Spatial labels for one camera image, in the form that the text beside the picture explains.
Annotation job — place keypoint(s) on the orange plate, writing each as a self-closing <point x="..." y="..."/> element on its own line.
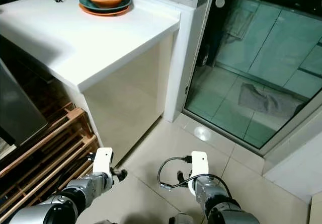
<point x="93" y="13"/>

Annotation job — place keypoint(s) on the white stone counter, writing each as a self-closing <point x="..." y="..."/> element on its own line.
<point x="80" y="38"/>

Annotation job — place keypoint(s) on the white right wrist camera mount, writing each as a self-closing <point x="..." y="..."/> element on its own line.
<point x="198" y="166"/>

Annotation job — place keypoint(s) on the dark green bowl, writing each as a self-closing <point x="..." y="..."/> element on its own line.
<point x="119" y="5"/>

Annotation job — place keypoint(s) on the wooden pallet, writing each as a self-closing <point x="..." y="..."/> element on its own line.
<point x="40" y="173"/>

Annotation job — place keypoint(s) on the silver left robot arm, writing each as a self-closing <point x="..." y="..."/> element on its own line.
<point x="65" y="204"/>

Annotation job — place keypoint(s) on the round white knob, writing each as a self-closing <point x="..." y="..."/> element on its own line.
<point x="219" y="2"/>

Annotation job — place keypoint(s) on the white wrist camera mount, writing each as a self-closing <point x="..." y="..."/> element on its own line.
<point x="103" y="159"/>
<point x="198" y="166"/>

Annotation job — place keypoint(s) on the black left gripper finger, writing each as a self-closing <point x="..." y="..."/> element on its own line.
<point x="123" y="174"/>

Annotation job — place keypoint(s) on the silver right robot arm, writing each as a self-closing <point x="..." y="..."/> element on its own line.
<point x="226" y="209"/>

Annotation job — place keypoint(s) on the grey floor cloth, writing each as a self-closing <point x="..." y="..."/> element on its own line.
<point x="266" y="100"/>

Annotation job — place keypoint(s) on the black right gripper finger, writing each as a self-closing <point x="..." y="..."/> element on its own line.
<point x="179" y="176"/>

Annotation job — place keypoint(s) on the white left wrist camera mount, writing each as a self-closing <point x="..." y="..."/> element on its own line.
<point x="103" y="159"/>

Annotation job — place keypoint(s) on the glass sliding door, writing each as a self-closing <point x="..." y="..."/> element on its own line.
<point x="256" y="58"/>

